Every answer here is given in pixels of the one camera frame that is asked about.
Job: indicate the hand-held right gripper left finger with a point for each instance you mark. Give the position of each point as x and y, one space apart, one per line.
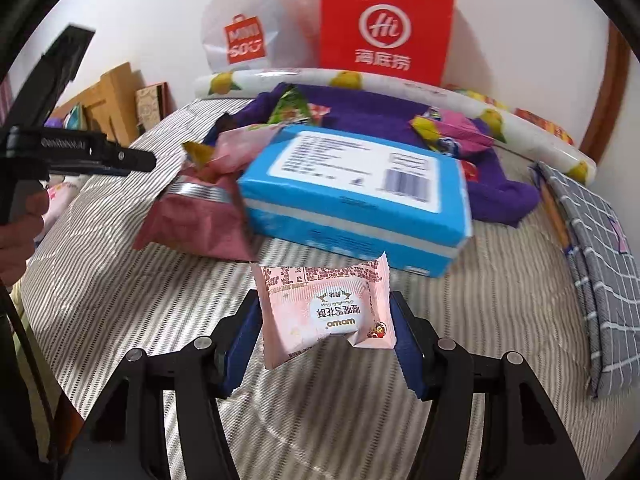
245 340

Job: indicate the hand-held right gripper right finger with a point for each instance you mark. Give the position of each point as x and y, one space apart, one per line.
407 350

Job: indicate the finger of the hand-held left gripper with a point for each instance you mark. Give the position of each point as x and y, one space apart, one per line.
140 161

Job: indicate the yellow snack packet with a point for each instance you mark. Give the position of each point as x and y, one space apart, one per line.
197 152

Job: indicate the pink silver-banded snack packet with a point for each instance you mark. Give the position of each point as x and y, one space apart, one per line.
195 220

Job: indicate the pink and white snack packet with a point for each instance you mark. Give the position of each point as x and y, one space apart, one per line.
320 310

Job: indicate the green snack packet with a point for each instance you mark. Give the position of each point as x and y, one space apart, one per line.
290 105

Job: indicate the blue tissue pack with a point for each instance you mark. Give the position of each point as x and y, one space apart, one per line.
350 200

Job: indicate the small red snack packet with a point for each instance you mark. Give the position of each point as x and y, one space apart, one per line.
469 170

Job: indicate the magenta snack packet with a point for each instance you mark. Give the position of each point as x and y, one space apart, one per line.
460 125

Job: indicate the purple towel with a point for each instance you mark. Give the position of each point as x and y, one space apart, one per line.
370 120

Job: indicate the person's left hand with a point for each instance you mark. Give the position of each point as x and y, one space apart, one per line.
20 245

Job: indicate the pink striped curtain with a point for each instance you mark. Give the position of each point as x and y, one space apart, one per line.
5 102

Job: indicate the teal floral pillow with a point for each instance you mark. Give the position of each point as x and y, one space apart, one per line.
75 115

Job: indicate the pink bedding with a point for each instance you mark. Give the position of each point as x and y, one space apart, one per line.
57 200

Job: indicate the brown patterned flat box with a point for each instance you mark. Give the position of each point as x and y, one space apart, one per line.
152 105

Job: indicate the light wooden bed headboard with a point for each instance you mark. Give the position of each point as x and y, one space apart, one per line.
115 95

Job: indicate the lemon print paper roll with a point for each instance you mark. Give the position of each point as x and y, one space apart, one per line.
270 79

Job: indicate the white plastic shopping bag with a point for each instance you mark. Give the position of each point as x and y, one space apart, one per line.
250 20

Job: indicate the brown flat board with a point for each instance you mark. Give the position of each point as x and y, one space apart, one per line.
556 215

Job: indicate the grey checkered cloth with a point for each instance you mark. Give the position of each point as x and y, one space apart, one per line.
605 270

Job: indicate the yellow snack bag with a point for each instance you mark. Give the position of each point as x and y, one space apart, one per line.
477 96

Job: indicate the orange snack bag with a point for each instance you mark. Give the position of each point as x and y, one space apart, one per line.
545 125

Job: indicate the red paper shopping bag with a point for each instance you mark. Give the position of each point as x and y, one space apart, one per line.
385 25

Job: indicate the brown wooden door frame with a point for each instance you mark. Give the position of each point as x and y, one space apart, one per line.
612 85

